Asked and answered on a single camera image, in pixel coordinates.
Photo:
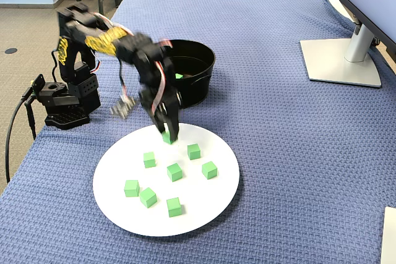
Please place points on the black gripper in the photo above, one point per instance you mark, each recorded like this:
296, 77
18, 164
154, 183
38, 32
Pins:
167, 110

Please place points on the green cube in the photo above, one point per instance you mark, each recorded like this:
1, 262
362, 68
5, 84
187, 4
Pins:
149, 160
167, 138
131, 188
148, 198
174, 172
209, 170
179, 76
194, 152
173, 207

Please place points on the white round plate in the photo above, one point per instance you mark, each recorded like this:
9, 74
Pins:
198, 196

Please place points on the black round metal bucket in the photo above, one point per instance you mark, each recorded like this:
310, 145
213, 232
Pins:
198, 91

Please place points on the blue woven tablecloth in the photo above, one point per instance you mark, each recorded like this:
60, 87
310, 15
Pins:
278, 152

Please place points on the black round floor outlet cover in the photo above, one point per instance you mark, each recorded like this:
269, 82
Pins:
11, 50

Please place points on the monitor on silver stand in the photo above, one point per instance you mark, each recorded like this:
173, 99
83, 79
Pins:
337, 63

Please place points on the white flat object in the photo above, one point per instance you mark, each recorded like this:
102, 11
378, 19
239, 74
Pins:
389, 236

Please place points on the bare wrist camera circuit board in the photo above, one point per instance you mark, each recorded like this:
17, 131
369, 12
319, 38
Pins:
122, 108

